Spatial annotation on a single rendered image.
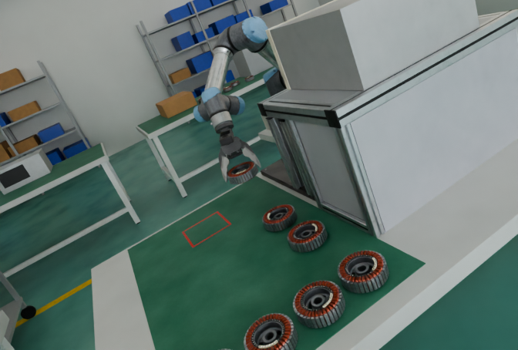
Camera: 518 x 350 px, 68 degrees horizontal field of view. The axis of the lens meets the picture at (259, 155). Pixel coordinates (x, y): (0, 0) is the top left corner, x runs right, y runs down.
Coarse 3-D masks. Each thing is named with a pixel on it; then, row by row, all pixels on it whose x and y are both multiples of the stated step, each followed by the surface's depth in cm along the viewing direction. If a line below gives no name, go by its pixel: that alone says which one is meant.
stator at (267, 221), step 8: (272, 208) 129; (280, 208) 128; (288, 208) 125; (264, 216) 126; (272, 216) 128; (280, 216) 127; (288, 216) 122; (296, 216) 124; (264, 224) 124; (272, 224) 121; (280, 224) 120; (288, 224) 121
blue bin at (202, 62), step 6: (204, 54) 735; (210, 54) 740; (186, 60) 760; (192, 60) 727; (198, 60) 732; (204, 60) 737; (210, 60) 742; (192, 66) 743; (198, 66) 734; (204, 66) 739; (210, 66) 744; (192, 72) 764; (198, 72) 736
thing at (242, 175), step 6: (246, 162) 141; (252, 162) 139; (234, 168) 140; (240, 168) 141; (246, 168) 141; (252, 168) 134; (228, 174) 137; (234, 174) 135; (240, 174) 133; (246, 174) 134; (252, 174) 134; (234, 180) 134; (240, 180) 133
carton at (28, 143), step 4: (32, 136) 641; (36, 136) 669; (24, 140) 637; (28, 140) 639; (32, 140) 642; (36, 140) 652; (16, 144) 633; (20, 144) 635; (24, 144) 638; (28, 144) 640; (32, 144) 643; (36, 144) 645; (8, 148) 630; (16, 148) 634; (20, 148) 636; (24, 148) 639; (28, 148) 641; (12, 152) 633; (20, 152) 637
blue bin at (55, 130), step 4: (56, 124) 657; (60, 124) 690; (48, 128) 651; (52, 128) 650; (56, 128) 652; (60, 128) 655; (40, 132) 643; (44, 132) 645; (48, 132) 647; (52, 132) 650; (56, 132) 653; (60, 132) 656; (64, 132) 675; (40, 136) 643; (44, 136) 646; (48, 136) 648; (52, 136) 651; (56, 136) 654; (44, 140) 647; (48, 140) 649
